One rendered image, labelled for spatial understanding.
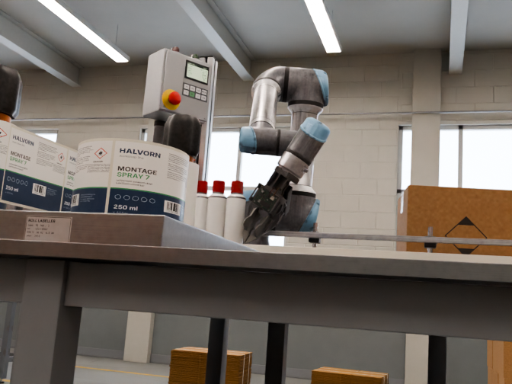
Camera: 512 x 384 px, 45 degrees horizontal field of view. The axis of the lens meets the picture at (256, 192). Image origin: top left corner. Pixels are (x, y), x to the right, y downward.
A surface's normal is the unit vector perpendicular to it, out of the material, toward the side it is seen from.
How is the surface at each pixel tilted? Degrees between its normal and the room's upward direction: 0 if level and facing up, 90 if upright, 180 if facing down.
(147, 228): 90
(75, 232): 90
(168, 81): 90
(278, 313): 90
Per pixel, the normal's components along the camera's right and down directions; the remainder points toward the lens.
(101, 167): -0.29, -0.19
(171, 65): 0.64, -0.09
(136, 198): 0.29, -0.15
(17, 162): 0.93, 0.00
